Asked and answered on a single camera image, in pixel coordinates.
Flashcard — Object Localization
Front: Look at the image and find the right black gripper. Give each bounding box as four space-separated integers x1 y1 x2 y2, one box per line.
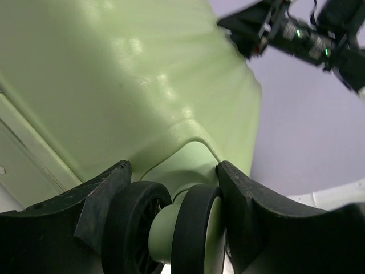
217 1 364 94

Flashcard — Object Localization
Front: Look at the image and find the green hard-shell suitcase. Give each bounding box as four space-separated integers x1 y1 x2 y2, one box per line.
1 1 262 273

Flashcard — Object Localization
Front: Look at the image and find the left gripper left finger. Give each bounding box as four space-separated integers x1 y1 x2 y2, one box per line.
1 160 131 273

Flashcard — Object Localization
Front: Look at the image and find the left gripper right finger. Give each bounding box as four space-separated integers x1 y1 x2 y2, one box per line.
216 161 364 273

